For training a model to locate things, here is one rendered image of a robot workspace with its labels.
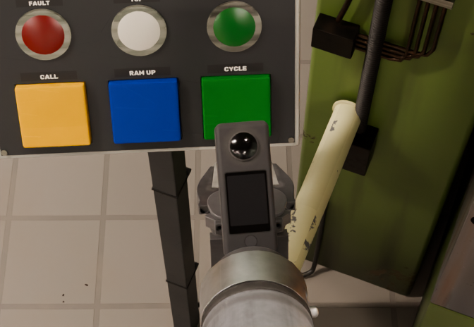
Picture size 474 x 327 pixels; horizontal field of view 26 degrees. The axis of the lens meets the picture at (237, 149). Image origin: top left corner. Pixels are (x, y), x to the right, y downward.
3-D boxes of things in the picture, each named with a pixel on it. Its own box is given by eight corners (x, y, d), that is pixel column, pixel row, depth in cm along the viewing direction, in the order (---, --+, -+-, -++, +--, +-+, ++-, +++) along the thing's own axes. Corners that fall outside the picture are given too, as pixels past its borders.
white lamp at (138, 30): (154, 60, 108) (151, 36, 105) (114, 47, 109) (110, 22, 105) (166, 38, 110) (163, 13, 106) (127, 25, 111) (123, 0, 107)
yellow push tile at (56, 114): (90, 146, 113) (84, 85, 110) (22, 148, 113) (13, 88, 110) (92, 138, 115) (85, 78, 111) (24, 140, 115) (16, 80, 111)
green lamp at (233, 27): (249, 56, 109) (249, 32, 105) (208, 43, 109) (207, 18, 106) (259, 34, 110) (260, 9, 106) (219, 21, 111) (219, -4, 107)
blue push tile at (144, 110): (181, 141, 114) (177, 81, 110) (113, 144, 114) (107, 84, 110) (181, 134, 115) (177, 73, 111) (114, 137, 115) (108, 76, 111)
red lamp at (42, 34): (59, 64, 108) (53, 40, 104) (20, 51, 109) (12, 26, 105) (73, 42, 109) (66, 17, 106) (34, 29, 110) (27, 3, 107)
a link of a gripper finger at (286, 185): (241, 179, 100) (246, 229, 93) (241, 163, 99) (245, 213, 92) (289, 177, 100) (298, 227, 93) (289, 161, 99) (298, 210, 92)
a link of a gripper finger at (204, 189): (197, 179, 100) (197, 230, 92) (196, 165, 99) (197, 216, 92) (245, 177, 100) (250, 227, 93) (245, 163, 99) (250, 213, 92)
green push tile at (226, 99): (271, 137, 114) (271, 76, 110) (203, 141, 114) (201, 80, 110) (270, 129, 115) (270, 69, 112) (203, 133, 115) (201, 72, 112)
